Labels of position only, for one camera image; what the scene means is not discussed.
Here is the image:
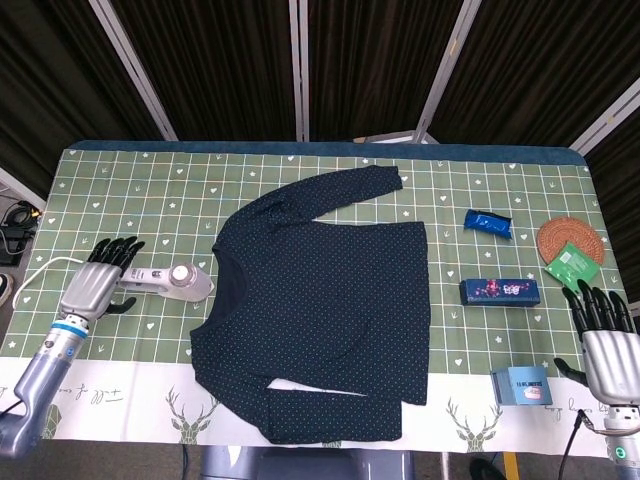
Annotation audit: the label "black cables on floor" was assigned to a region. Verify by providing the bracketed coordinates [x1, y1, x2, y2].
[0, 199, 41, 266]

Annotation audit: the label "green grid tablecloth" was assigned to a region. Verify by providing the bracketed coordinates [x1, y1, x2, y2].
[0, 147, 640, 459]

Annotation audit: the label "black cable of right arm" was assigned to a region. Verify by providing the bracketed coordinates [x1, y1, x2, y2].
[559, 414, 609, 480]

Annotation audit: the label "round woven brown coaster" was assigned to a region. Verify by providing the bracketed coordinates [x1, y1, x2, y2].
[537, 215, 606, 267]

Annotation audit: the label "white box behind table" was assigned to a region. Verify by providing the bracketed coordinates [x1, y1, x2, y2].
[352, 130, 439, 145]

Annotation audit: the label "navy dotted long-sleeve shirt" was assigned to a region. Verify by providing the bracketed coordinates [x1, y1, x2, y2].
[188, 166, 431, 446]

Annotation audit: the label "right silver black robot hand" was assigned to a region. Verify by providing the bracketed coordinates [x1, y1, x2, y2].
[553, 278, 640, 407]

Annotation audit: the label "dark brown pleated curtain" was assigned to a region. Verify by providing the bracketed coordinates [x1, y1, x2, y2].
[0, 0, 640, 201]

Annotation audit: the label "blue snack packet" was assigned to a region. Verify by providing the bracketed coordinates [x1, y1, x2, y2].
[463, 208, 513, 240]

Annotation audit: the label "white partition frame post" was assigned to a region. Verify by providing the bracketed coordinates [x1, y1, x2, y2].
[414, 0, 484, 144]
[89, 0, 179, 141]
[288, 0, 310, 142]
[569, 82, 640, 154]

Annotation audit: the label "light blue open carton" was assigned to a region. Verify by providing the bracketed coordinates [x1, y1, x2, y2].
[489, 365, 553, 407]

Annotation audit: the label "white handheld garment steamer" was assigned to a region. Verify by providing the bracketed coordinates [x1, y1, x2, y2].
[117, 263, 216, 303]

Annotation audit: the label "white power cord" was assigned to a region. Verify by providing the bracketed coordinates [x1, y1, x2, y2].
[12, 256, 91, 309]

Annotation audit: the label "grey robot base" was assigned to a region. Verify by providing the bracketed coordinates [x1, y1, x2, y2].
[199, 444, 416, 480]

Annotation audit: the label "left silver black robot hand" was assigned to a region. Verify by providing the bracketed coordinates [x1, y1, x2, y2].
[59, 236, 147, 322]

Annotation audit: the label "dark blue rectangular box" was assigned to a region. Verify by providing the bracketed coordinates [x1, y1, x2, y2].
[459, 278, 542, 307]

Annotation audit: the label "white side frame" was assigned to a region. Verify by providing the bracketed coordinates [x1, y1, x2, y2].
[0, 167, 47, 207]

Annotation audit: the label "green flat packet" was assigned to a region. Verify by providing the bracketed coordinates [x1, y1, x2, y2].
[543, 241, 602, 286]

